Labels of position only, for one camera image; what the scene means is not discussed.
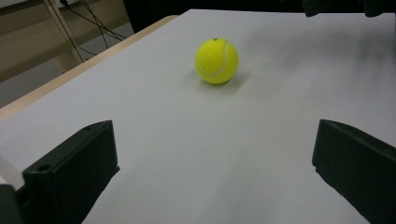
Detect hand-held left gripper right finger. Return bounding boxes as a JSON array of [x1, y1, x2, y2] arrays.
[[312, 119, 396, 224]]

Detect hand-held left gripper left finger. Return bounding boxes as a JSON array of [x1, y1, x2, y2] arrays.
[[15, 119, 120, 224]]

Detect yellow tennis ball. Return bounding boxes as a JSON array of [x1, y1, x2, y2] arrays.
[[194, 37, 240, 85]]

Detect beige wooden furniture leg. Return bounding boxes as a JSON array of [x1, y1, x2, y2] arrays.
[[41, 0, 84, 73]]

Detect white shelf board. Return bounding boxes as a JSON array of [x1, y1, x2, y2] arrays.
[[0, 0, 43, 9]]

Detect black cable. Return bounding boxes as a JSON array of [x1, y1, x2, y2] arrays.
[[59, 0, 128, 41], [78, 0, 110, 50]]

